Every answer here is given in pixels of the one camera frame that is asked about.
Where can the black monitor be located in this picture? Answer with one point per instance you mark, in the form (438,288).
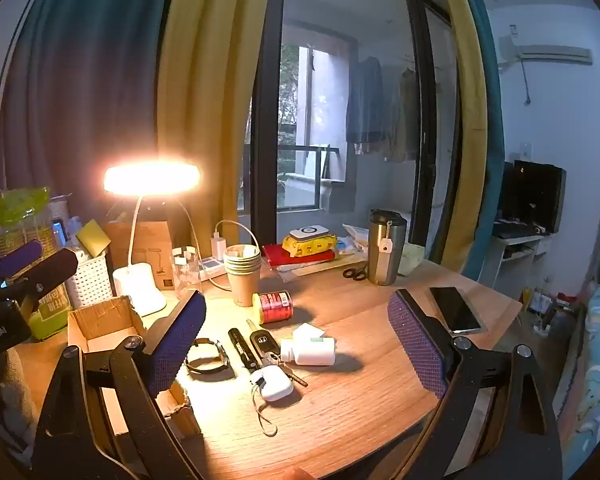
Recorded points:
(535,195)

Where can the stack of papers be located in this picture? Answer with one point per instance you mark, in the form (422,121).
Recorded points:
(320,267)

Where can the balcony railing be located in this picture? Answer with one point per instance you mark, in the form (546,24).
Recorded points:
(305,149)

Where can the yellow curtain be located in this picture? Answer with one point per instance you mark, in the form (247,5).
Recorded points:
(205,85)
(467,110)

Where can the hanging blue grey shirt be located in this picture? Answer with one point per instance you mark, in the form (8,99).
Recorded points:
(367,100)

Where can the teal grey curtain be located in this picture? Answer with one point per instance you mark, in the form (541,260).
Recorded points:
(80,85)

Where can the yellow sponge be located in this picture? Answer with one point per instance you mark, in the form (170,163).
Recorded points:
(94,237)

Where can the black sliding door frame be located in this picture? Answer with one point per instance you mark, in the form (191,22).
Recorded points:
(267,110)

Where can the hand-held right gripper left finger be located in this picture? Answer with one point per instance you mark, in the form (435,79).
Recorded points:
(175,350)

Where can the white air conditioner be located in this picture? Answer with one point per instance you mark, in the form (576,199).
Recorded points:
(550,54)

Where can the green plastic bag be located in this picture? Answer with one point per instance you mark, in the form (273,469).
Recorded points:
(22,205)

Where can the stack of brown paper cups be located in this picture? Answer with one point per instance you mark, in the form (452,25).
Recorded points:
(242,275)

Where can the hanging beige garment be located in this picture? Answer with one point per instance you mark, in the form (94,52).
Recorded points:
(405,115)

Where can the printed blue blanket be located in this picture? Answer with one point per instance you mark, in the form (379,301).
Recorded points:
(595,360)

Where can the green tissue packet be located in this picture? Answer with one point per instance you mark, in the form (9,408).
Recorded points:
(52,320)

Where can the black scissors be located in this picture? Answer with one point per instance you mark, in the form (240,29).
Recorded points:
(355,273)

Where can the white wall charger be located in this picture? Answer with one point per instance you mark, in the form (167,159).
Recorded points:
(218,246)

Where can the white pill bottle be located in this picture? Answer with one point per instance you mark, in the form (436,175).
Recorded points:
(312,352)

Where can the brown lamp carton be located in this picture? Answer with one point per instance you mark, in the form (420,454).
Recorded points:
(155,245)

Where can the black keyboard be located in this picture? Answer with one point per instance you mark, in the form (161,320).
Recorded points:
(515,231)

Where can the yellow packet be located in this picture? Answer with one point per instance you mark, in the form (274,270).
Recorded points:
(307,246)

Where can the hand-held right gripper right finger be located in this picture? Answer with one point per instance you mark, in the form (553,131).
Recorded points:
(415,345)

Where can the steel tumbler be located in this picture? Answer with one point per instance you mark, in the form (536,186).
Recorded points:
(385,255)

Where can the black car key with keyring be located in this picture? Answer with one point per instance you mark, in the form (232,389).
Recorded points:
(264,342)

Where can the white desk lamp base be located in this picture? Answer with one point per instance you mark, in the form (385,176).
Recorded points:
(140,285)

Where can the cardboard box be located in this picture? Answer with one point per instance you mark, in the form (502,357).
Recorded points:
(105,325)

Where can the white power strip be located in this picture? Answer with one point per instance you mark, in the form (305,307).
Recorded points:
(212,266)

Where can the light green packet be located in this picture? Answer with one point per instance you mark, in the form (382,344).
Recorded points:
(412,257)

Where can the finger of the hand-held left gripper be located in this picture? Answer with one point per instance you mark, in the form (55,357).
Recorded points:
(45,270)
(20,257)

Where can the white packets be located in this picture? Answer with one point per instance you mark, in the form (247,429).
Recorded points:
(352,240)

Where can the white woven plastic basket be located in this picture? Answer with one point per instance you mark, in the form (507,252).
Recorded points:
(90,282)

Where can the white power bank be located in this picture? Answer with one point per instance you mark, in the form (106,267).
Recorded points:
(309,233)

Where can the white side desk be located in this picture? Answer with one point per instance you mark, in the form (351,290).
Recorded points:
(515,255)

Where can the black smartphone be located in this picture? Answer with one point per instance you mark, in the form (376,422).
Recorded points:
(455,310)

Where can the white charger cube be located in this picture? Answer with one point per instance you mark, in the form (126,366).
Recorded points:
(307,332)

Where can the red book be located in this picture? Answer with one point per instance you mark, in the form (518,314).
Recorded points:
(280,256)

